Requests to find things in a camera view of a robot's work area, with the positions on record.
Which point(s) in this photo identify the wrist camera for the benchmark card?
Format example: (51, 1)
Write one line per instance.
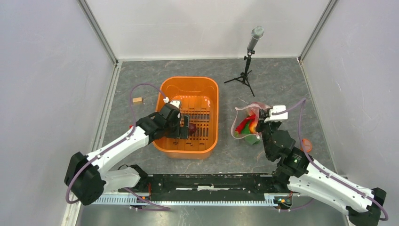
(278, 113)
(176, 103)

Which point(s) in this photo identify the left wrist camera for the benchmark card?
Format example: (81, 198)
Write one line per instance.
(176, 103)

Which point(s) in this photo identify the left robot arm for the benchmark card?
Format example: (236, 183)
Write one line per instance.
(90, 175)

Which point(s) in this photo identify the red toy tomato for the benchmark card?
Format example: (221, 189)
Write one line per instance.
(252, 126)

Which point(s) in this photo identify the red toy chili pepper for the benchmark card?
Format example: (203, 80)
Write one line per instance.
(242, 125)

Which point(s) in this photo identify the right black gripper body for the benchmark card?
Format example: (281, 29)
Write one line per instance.
(262, 126)

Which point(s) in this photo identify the green toy bok choy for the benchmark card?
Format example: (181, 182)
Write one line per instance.
(243, 132)

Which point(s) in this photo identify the tan wooden cube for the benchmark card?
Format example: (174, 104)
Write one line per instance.
(137, 100)

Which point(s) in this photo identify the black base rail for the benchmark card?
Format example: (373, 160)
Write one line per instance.
(209, 187)

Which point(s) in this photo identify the dark purple toy plum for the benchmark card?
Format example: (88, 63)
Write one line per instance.
(192, 129)

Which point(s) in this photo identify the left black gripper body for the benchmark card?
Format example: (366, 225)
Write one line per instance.
(176, 131)

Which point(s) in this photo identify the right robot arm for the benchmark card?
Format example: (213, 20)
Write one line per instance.
(300, 173)

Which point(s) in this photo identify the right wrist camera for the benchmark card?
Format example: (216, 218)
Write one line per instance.
(278, 113)

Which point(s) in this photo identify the black tripod stand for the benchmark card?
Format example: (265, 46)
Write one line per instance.
(243, 78)

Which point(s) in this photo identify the orange plastic basket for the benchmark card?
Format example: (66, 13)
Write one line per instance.
(199, 98)

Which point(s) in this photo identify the silver microphone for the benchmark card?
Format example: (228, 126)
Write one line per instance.
(256, 34)

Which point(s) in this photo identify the clear polka dot zip bag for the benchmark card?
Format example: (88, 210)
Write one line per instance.
(243, 112)

